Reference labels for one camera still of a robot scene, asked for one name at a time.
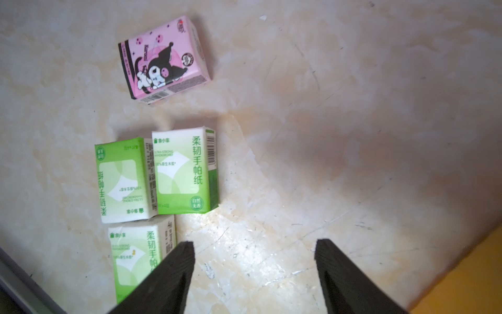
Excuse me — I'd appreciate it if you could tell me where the pink tissue pack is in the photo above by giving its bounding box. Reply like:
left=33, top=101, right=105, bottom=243
left=118, top=16, right=211, bottom=105

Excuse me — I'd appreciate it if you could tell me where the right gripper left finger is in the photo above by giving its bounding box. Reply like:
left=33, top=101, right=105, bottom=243
left=110, top=242, right=196, bottom=314

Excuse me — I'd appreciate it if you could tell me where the green tissue pack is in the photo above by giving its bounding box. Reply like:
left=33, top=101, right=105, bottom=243
left=108, top=215, right=176, bottom=303
left=95, top=137, right=158, bottom=224
left=152, top=127, right=220, bottom=215

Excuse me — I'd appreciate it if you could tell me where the yellow plastic storage box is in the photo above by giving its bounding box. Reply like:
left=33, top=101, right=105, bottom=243
left=412, top=227, right=501, bottom=313

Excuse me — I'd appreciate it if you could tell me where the green tissue pack bottom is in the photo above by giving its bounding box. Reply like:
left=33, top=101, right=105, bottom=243
left=108, top=215, right=176, bottom=303

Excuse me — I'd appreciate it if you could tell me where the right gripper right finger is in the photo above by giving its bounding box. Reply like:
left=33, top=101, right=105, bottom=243
left=315, top=239, right=407, bottom=313

